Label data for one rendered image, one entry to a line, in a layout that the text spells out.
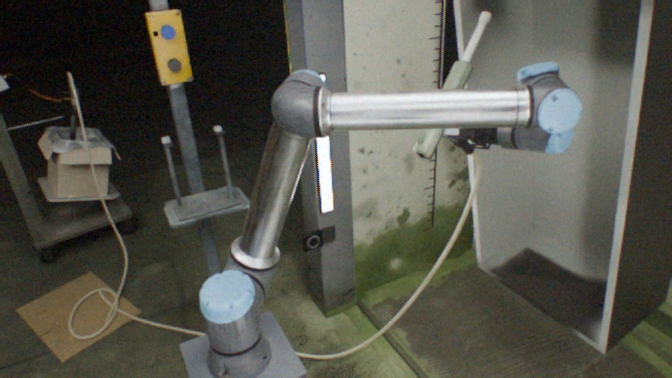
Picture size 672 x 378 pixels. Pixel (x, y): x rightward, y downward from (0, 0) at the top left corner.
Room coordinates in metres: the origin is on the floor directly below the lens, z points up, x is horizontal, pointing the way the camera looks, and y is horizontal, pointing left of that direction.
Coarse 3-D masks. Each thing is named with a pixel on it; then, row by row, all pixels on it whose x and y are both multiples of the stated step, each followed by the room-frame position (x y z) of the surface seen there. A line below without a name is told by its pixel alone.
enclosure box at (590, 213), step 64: (512, 0) 1.65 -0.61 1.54; (576, 0) 1.55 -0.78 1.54; (640, 0) 1.37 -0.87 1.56; (512, 64) 1.67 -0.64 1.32; (576, 64) 1.56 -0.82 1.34; (640, 64) 1.02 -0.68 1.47; (576, 128) 1.58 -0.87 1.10; (640, 128) 1.03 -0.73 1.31; (512, 192) 1.72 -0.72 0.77; (576, 192) 1.59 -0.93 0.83; (640, 192) 1.08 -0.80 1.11; (512, 256) 1.65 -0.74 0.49; (576, 256) 1.58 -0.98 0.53; (640, 256) 1.13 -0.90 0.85; (576, 320) 1.27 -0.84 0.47; (640, 320) 1.20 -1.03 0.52
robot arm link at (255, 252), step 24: (312, 72) 1.19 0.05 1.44; (288, 144) 1.12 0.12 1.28; (264, 168) 1.14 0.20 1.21; (288, 168) 1.12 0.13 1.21; (264, 192) 1.13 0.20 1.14; (288, 192) 1.14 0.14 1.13; (264, 216) 1.13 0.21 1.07; (240, 240) 1.18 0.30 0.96; (264, 240) 1.14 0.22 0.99; (240, 264) 1.13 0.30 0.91; (264, 264) 1.13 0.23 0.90; (264, 288) 1.11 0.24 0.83
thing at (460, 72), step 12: (480, 24) 1.45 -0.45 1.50; (480, 36) 1.43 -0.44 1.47; (468, 48) 1.40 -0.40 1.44; (468, 60) 1.38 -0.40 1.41; (456, 72) 1.35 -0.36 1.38; (468, 72) 1.36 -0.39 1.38; (444, 84) 1.35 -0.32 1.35; (456, 84) 1.32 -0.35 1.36; (432, 132) 1.24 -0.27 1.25; (420, 144) 1.23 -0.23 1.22; (432, 144) 1.22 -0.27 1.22; (456, 144) 1.32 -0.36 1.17; (468, 144) 1.33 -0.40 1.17; (432, 156) 1.22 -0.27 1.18
